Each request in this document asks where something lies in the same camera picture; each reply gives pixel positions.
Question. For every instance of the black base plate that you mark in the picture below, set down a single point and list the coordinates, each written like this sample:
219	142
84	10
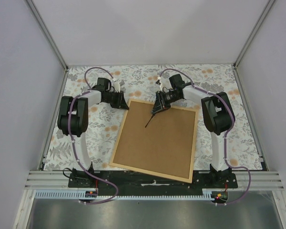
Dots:
129	183

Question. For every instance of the aluminium corner post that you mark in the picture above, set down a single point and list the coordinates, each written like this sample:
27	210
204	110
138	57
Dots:
36	14
257	26

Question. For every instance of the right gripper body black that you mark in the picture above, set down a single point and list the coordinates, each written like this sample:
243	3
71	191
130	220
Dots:
167	99

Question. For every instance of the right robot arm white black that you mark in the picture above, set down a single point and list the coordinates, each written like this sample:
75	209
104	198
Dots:
218	119

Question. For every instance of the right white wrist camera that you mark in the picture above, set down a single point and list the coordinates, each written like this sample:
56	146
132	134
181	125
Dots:
159	83

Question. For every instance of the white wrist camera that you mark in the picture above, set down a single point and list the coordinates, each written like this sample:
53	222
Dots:
159	83
117	84

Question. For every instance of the wooden picture frame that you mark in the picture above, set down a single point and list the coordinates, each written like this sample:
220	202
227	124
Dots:
165	148

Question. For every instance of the white slotted cable duct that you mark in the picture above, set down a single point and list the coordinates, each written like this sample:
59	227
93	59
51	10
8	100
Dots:
84	195

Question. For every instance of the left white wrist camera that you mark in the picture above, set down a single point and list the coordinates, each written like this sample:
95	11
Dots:
117	84

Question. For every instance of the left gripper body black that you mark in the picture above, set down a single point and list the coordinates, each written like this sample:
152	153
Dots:
114	99

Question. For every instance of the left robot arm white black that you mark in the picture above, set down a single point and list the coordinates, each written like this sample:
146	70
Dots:
73	118

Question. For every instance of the right aluminium corner post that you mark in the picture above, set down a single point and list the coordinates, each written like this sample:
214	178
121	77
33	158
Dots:
257	26

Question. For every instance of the left aluminium corner post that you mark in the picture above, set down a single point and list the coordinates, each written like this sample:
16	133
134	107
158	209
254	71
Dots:
36	14

